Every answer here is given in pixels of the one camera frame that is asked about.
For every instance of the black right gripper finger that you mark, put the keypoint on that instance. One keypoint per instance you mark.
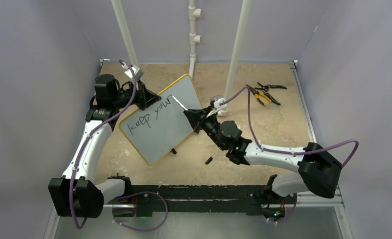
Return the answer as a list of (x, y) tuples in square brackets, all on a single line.
[(194, 121), (195, 112)]

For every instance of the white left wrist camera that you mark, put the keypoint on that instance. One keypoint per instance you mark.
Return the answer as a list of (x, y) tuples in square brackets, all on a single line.
[(133, 73)]

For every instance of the aluminium front frame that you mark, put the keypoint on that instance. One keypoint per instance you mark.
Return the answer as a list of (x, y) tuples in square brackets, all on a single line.
[(312, 217)]

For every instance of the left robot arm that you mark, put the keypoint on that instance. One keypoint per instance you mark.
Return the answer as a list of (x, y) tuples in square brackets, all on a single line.
[(74, 194)]

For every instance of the black handled wire cutters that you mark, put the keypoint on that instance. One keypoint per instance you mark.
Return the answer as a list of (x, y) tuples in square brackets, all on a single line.
[(271, 87)]

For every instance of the black marker cap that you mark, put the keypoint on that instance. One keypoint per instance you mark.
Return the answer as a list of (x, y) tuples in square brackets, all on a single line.
[(209, 160)]

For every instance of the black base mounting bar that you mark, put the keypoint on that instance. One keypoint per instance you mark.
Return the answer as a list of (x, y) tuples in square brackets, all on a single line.
[(252, 200)]

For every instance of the yellow handled needle-nose pliers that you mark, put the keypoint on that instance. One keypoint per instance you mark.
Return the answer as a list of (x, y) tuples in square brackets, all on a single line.
[(262, 92)]

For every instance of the aluminium rail right edge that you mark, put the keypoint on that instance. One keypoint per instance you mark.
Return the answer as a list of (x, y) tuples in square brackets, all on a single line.
[(293, 67)]

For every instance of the black whiteboard marker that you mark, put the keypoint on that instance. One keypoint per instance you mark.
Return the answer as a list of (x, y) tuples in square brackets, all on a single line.
[(179, 103)]

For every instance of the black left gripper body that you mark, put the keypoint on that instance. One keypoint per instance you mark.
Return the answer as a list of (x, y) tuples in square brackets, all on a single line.
[(123, 97)]

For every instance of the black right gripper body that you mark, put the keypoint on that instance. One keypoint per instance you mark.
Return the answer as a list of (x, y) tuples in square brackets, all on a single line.
[(210, 124)]

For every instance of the yellow framed whiteboard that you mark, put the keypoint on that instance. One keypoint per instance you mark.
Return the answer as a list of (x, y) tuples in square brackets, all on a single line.
[(162, 126)]

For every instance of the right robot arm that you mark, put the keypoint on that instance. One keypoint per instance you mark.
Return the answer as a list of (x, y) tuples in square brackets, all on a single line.
[(313, 168)]

